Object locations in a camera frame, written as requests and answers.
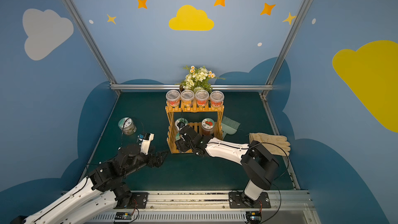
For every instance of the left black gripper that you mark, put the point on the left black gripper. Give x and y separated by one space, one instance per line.
152 158

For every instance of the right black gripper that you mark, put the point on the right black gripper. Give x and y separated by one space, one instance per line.
185 138

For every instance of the jar with green tree lid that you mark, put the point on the jar with green tree lid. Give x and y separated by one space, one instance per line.
180 123

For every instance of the jar with strawberry lid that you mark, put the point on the jar with strawberry lid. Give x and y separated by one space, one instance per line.
207 126

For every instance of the clear seed cup orange base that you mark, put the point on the clear seed cup orange base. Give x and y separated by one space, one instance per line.
187 97

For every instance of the clear seed cup red base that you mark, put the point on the clear seed cup red base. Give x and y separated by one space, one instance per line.
173 98

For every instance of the jar with floral lid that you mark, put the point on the jar with floral lid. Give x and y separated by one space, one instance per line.
127 126

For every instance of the jar with pineapple lid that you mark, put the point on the jar with pineapple lid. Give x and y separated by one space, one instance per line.
177 137

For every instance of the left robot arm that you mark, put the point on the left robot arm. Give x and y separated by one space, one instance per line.
101 190

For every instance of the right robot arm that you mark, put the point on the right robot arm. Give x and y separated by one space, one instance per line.
258 163

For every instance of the wooden slatted shelf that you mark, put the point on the wooden slatted shelf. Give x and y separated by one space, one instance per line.
194 114

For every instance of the potted white flower bouquet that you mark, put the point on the potted white flower bouquet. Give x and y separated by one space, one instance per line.
197 79

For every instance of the left small circuit board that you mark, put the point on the left small circuit board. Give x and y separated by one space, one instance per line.
123 217

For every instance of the small circuit board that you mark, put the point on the small circuit board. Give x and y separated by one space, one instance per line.
123 217
253 217

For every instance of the beige work glove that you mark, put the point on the beige work glove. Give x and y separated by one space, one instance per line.
275 144

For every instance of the right small circuit board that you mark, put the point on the right small circuit board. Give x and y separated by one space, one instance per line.
253 217

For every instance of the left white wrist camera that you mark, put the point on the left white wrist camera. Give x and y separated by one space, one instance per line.
144 140

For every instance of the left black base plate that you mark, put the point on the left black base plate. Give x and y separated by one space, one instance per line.
133 200

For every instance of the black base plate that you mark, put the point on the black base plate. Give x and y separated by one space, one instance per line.
133 200
237 199

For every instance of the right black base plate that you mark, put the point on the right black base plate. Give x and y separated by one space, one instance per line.
237 199

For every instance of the aluminium mounting rail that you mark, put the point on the aluminium mounting rail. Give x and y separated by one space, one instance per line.
205 207

